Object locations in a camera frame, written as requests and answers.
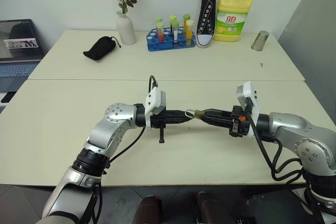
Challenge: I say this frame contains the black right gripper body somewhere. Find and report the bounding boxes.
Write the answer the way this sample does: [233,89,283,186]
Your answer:
[228,105,250,138]

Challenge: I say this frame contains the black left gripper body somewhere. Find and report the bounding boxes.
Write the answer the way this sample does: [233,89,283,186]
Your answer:
[151,110,173,144]

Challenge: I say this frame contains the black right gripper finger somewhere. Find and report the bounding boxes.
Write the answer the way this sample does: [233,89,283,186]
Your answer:
[200,115,233,129]
[203,108,233,120]

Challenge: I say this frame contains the brass padlock with silver shackle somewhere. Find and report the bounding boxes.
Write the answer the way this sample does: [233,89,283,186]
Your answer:
[184,109,205,119]

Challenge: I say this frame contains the blue test tube rack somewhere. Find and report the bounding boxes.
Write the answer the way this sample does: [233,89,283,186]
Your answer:
[146,26,196,52]

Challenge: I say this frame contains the green-capped tube, white content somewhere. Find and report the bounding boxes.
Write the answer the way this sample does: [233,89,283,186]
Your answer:
[172,20,180,45]

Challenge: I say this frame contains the green-capped tube, yellow liquid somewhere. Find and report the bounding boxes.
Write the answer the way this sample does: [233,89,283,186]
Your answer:
[185,19,195,45]

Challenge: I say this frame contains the green-capped tube, red liquid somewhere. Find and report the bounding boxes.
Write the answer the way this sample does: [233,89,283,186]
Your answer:
[156,22,165,43]

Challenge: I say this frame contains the stainless steel cup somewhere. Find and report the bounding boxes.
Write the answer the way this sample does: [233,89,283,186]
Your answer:
[250,30,270,51]

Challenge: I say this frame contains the dark rounded shape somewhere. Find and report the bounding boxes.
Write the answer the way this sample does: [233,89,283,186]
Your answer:
[192,191,237,224]
[137,195,164,224]

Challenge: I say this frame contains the yellow detergent pump bottle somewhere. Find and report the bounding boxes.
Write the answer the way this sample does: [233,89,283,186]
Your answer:
[213,0,254,42]

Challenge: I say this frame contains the white ceramic vase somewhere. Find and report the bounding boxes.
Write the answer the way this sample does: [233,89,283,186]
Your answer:
[115,10,137,46]

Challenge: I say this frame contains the black canvas sneaker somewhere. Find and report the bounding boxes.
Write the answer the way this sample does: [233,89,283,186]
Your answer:
[196,0,219,49]

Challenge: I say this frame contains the black phone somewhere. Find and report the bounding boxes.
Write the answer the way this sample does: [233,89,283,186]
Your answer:
[1,91,17,103]

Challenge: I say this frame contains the open grey laptop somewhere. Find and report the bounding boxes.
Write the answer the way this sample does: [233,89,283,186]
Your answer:
[0,19,46,93]

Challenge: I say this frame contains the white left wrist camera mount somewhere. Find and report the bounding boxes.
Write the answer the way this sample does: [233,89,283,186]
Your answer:
[144,85,167,131]

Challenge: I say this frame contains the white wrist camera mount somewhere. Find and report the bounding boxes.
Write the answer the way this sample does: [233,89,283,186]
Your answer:
[144,85,167,131]
[235,81,261,139]

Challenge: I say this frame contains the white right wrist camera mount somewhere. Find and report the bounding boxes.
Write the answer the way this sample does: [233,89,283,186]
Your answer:
[235,81,261,139]

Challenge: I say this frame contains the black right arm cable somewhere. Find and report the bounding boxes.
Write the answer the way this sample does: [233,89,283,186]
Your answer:
[248,115,309,183]

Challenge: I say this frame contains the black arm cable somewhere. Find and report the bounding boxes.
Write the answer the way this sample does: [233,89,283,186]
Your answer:
[248,115,309,183]
[89,75,159,224]

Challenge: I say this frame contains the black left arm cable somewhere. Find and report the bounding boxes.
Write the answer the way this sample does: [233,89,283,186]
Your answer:
[89,75,159,224]

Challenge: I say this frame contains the black drawstring pouch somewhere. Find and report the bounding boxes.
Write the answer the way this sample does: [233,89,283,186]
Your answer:
[82,36,122,61]

